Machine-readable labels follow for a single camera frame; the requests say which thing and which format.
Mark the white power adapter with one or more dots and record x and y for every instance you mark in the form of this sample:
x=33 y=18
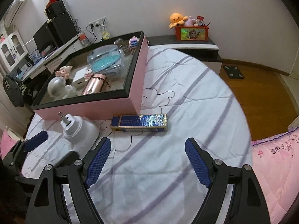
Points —
x=79 y=80

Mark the black bathroom scale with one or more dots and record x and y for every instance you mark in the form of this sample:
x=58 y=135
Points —
x=233 y=72

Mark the white plug night light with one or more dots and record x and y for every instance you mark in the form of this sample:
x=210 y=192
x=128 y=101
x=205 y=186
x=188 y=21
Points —
x=80 y=132

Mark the orange octopus plush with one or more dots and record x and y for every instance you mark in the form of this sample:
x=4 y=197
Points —
x=177 y=19

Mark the clear heart blue container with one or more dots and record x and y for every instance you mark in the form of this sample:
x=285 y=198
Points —
x=104 y=57

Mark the pink black storage box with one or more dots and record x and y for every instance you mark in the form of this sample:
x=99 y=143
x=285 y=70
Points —
x=124 y=97

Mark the white glass door cabinet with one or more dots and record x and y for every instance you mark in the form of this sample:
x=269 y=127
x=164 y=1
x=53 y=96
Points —
x=13 y=50

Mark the black speaker box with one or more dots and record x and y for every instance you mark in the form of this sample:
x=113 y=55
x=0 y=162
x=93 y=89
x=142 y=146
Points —
x=55 y=9

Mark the pink pig doll figure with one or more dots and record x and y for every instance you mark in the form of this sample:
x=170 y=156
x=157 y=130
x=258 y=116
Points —
x=64 y=72

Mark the wall power strip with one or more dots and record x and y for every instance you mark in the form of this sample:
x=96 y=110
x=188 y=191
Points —
x=100 y=22

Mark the white computer desk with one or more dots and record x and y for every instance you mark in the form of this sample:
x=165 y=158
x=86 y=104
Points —
x=54 y=59

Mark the pink quilt with writing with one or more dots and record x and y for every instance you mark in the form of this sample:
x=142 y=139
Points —
x=275 y=163

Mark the black computer monitor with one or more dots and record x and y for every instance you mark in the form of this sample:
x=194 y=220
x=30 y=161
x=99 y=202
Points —
x=44 y=40

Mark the clear plastic wipes box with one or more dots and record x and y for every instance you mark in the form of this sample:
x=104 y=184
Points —
x=119 y=69

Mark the blue gold rectangular box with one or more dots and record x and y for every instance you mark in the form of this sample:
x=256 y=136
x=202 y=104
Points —
x=147 y=122

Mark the yellow snack bag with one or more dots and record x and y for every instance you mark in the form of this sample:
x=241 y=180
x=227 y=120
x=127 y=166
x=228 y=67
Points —
x=105 y=35

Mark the rose gold cup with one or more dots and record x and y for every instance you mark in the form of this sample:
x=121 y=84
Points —
x=96 y=84

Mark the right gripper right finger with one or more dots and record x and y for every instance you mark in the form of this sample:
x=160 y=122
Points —
x=247 y=204

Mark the striped white table cloth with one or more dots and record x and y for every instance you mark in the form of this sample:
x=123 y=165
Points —
x=148 y=177

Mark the red toy storage bin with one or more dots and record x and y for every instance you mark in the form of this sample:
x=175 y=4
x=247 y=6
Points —
x=192 y=33

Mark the pink bed blanket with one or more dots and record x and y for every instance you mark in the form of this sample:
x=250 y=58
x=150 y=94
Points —
x=8 y=140

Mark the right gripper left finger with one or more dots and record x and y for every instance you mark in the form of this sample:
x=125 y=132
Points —
x=47 y=203

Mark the white air conditioner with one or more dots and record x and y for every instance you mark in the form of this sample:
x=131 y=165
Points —
x=12 y=11

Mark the low black white cabinet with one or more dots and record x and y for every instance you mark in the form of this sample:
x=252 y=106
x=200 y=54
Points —
x=205 y=51

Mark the pink brick block figure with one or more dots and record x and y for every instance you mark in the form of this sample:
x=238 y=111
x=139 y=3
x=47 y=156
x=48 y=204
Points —
x=133 y=43

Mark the small pink bear figure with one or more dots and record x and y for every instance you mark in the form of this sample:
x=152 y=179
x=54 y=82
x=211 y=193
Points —
x=88 y=74

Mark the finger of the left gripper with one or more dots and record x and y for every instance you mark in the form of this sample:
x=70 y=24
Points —
x=68 y=159
x=18 y=153

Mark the clear glass jar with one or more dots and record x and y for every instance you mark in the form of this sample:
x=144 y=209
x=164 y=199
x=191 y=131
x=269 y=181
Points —
x=120 y=43

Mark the white astronaut figure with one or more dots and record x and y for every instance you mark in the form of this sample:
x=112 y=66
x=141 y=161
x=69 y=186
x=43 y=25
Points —
x=58 y=89

